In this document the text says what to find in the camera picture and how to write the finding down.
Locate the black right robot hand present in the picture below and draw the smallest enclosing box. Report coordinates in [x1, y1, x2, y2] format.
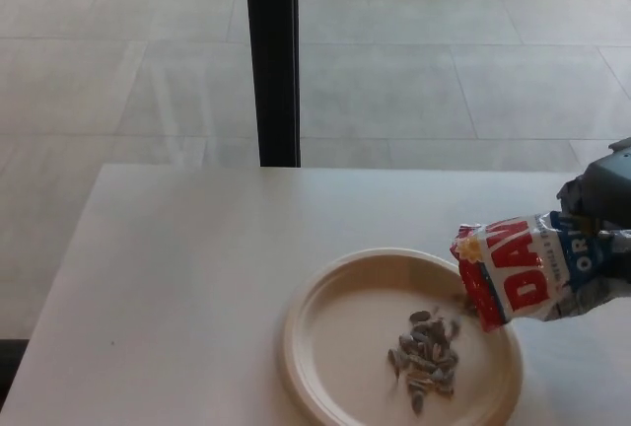
[571, 137, 631, 255]

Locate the red white sunflower seed bag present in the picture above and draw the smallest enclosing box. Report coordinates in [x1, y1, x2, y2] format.
[447, 177, 631, 335]

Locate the pile of sunflower seeds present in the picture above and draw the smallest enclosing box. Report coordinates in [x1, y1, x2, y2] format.
[386, 292, 477, 417]

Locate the beige round paper plate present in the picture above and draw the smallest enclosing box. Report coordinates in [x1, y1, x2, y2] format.
[278, 247, 525, 426]

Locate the black vertical window post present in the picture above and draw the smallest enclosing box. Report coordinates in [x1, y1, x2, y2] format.
[244, 0, 302, 169]

